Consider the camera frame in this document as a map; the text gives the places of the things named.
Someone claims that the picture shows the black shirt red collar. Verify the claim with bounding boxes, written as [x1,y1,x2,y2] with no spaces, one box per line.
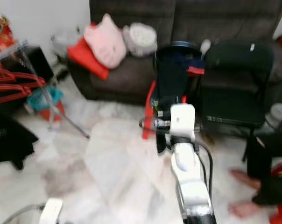
[153,44,205,154]

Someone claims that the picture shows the red plastic stool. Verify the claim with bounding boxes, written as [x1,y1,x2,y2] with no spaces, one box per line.
[142,80,160,140]

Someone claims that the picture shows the dark grey sofa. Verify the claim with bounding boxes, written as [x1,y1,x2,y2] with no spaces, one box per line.
[66,0,282,101]

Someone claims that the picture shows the black plastic bucket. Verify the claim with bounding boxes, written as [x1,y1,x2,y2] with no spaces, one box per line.
[155,41,204,94]

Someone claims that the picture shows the grey owl pillow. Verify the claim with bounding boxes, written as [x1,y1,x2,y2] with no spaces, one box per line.
[122,22,158,58]

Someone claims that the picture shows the black folding chair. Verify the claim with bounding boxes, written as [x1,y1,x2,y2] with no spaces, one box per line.
[199,40,277,161]

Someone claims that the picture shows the grey plush toy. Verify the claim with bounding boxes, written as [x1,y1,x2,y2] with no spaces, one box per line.
[200,40,212,53]

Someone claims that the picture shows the pink cat face pillow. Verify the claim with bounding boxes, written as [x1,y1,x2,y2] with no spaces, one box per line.
[83,13,127,70]

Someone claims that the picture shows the red square cushion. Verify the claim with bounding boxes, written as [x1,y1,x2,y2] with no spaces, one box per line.
[67,23,110,81]

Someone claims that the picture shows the silver metal clothes rack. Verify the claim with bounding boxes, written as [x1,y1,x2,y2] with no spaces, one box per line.
[0,40,90,139]

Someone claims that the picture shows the person in black trousers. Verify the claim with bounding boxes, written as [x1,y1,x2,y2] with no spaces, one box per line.
[230,103,282,220]

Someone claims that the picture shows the red bucket teal bag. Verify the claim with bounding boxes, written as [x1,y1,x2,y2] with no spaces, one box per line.
[27,86,65,123]

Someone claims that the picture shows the black shirt green logo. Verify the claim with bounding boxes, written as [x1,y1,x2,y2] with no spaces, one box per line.
[0,110,39,171]

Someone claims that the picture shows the side table lace cloth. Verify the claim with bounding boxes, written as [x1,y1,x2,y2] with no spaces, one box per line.
[50,28,81,59]

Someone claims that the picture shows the black television console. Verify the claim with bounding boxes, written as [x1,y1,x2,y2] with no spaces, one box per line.
[0,44,55,112]

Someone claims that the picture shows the red fortune figurine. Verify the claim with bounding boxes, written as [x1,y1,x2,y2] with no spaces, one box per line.
[0,12,15,54]

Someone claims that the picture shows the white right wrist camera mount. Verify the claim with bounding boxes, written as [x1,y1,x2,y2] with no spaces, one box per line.
[170,104,196,138]

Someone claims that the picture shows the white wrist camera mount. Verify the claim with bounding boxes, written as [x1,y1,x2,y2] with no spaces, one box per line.
[170,104,196,138]
[41,198,63,224]

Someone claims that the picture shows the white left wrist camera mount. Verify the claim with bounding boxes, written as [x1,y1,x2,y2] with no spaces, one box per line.
[41,198,63,224]

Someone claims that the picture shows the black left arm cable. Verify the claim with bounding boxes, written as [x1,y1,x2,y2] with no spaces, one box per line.
[1,203,44,224]

